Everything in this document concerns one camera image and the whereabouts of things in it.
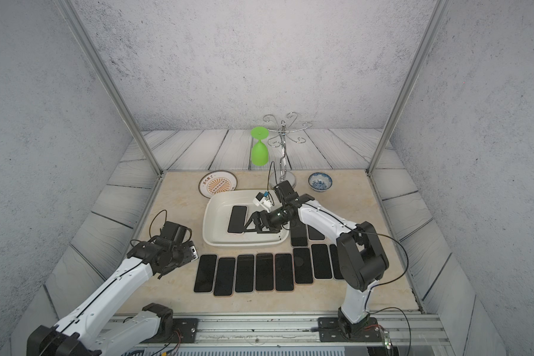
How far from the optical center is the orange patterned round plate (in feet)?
3.73

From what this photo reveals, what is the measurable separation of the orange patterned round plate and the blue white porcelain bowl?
1.28 feet

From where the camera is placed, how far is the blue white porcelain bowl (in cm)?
113
